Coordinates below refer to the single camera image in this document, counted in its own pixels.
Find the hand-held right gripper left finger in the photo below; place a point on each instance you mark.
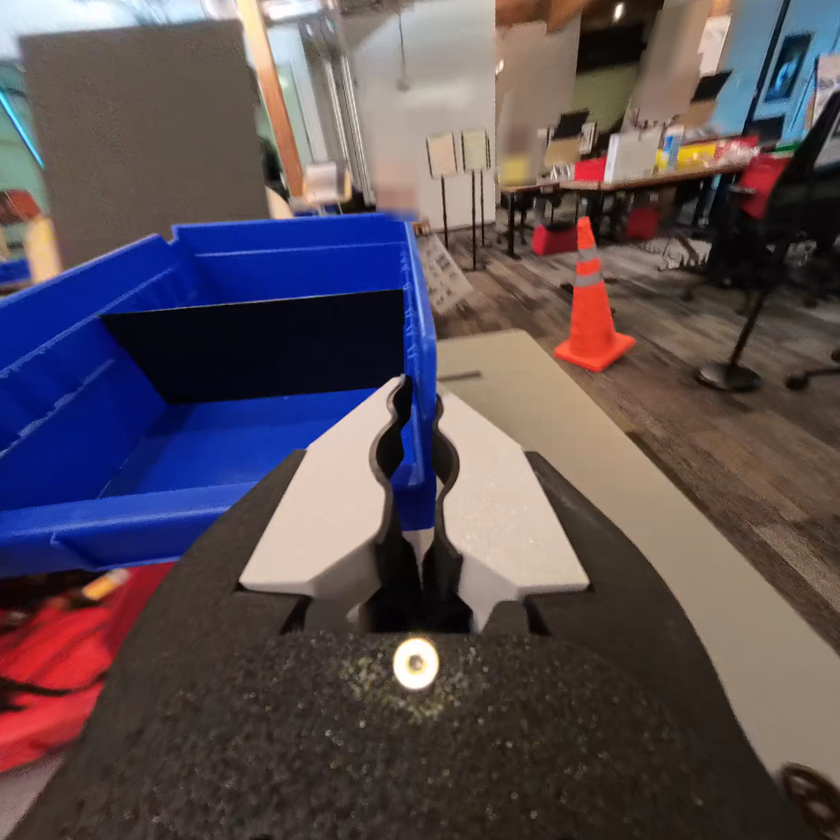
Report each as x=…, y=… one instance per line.
x=321, y=525

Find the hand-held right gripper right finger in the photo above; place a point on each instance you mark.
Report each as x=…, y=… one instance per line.
x=512, y=525

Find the blue plastic bin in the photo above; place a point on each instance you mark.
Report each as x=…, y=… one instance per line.
x=85, y=426

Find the red plastic bin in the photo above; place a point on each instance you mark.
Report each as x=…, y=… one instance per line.
x=642, y=224
x=52, y=643
x=553, y=239
x=589, y=169

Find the black bin divider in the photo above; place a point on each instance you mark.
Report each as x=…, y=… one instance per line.
x=262, y=341

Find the orange traffic cone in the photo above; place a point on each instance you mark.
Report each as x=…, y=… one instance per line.
x=590, y=315

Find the printed paper sheet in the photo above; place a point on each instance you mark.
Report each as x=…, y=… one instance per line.
x=446, y=272

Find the black stand round base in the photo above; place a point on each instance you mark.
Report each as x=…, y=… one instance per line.
x=728, y=377

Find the wooden work table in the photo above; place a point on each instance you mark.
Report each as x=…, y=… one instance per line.
x=525, y=191
x=656, y=180

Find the light panel on stand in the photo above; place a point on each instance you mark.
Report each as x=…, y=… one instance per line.
x=441, y=154
x=476, y=151

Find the white cardboard box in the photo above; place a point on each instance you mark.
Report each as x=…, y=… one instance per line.
x=630, y=157

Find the yellow plastic bin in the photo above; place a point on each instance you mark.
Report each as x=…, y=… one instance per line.
x=694, y=156

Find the red chair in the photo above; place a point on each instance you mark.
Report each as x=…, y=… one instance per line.
x=764, y=184

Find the black office chair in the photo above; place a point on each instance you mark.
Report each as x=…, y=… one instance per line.
x=807, y=210

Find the grey partition panel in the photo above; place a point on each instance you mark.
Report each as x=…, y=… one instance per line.
x=144, y=131

